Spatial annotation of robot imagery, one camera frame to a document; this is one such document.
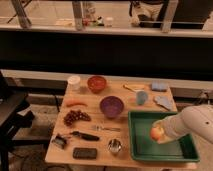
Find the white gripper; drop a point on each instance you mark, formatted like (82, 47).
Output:
(172, 127)

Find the red yellow apple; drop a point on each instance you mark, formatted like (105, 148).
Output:
(156, 133)

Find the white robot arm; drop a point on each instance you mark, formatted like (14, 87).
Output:
(196, 119)

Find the green plastic tray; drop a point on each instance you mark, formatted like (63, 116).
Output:
(144, 148)

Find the grey blue cloth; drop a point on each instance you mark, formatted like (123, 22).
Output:
(164, 102)

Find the blue sponge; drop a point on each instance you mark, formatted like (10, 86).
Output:
(160, 87)

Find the teal mug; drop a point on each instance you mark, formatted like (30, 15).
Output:
(141, 97)

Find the small metal cup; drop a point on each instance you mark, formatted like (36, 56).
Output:
(114, 146)

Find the yellow banana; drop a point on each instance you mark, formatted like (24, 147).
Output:
(134, 88)

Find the purple bowl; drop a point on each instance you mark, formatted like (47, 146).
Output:
(111, 106)

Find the wooden table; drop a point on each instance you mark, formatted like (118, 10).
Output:
(105, 157)

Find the red bowl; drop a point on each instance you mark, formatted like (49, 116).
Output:
(96, 83)

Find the black rectangular remote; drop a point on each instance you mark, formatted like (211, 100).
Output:
(85, 153)

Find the orange carrot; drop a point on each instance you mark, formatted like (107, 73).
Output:
(71, 103)

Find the dark red grape bunch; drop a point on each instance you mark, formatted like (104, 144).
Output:
(73, 116)

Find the white plastic cup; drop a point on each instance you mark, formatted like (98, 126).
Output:
(74, 82)

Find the black chair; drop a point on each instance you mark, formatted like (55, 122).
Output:
(11, 121)

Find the black handled peeler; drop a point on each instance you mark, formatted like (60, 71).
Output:
(85, 136)

